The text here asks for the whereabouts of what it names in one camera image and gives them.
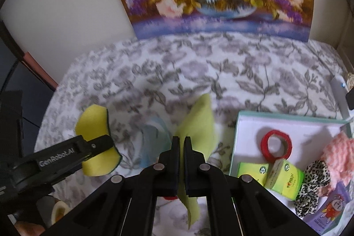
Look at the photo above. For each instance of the yellow sponge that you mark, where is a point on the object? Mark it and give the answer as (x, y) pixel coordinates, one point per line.
(91, 120)

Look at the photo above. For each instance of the white device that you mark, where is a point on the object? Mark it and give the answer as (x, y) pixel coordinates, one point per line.
(338, 92)

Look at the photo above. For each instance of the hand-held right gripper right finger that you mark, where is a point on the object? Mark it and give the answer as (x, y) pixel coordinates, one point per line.
(189, 169)

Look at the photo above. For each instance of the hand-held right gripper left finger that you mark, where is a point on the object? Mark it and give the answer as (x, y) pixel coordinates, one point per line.
(173, 169)

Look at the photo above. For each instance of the cartoon printed box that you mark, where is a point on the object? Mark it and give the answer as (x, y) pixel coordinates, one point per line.
(334, 205)

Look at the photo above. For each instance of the leopard print scrunchie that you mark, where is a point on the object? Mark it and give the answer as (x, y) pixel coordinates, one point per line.
(315, 172)

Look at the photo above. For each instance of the small red object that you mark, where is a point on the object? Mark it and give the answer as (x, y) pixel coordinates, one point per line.
(170, 197)

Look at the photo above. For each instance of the white box with teal edge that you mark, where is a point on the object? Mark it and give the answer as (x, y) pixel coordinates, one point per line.
(249, 136)

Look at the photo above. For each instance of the light blue cloth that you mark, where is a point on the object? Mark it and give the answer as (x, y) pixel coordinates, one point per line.
(155, 136)

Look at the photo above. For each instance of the black device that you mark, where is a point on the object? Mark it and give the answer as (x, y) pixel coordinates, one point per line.
(350, 99)

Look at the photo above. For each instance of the grey floral blanket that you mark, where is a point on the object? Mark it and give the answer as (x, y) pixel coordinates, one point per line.
(221, 64)

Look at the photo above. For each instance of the woven beige item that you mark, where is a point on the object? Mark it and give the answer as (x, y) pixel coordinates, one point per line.
(349, 79)

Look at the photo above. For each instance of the green cloth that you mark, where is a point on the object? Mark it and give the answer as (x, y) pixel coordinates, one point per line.
(199, 125)

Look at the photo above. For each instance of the beige tape roll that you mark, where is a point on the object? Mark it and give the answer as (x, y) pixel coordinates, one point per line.
(64, 207)

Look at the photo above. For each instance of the green tissue pack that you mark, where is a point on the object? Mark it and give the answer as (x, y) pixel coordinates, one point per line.
(287, 179)
(249, 172)

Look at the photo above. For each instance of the red tape roll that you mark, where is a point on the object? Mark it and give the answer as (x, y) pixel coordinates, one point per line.
(265, 147)

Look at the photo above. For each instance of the dark furniture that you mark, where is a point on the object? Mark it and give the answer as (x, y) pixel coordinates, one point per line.
(11, 120)

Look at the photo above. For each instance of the pink fluffy cloth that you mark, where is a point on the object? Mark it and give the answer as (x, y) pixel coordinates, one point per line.
(340, 153)

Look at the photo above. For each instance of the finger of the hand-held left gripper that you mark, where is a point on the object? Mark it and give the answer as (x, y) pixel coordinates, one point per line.
(102, 144)

